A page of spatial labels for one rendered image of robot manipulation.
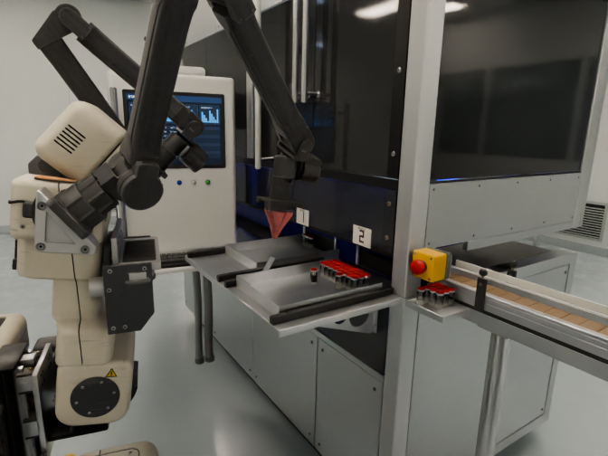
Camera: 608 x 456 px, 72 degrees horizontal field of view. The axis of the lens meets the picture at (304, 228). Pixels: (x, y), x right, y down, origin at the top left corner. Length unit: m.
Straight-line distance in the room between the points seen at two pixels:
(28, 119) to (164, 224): 4.57
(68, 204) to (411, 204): 0.80
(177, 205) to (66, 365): 0.96
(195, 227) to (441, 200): 1.10
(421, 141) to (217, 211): 1.06
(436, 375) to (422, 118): 0.81
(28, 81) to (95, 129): 5.38
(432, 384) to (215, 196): 1.15
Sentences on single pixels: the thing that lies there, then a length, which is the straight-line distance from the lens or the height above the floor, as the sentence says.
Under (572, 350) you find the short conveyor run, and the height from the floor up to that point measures 0.88.
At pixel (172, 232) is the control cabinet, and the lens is 1.92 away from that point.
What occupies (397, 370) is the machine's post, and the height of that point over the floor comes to 0.65.
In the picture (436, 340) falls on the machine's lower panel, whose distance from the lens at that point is 1.43.
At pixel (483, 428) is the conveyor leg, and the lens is 1.41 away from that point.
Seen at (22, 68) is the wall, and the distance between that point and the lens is 6.37.
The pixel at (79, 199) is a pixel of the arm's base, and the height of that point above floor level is 1.21.
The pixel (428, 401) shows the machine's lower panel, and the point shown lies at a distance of 1.53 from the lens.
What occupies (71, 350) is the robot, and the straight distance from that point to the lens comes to 1.10.
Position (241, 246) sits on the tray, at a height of 0.90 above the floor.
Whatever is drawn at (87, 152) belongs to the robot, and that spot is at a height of 1.28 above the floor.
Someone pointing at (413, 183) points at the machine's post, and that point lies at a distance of 1.16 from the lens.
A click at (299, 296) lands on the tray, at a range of 1.21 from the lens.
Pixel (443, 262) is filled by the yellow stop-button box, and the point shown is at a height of 1.01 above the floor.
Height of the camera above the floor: 1.34
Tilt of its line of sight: 13 degrees down
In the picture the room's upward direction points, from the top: 1 degrees clockwise
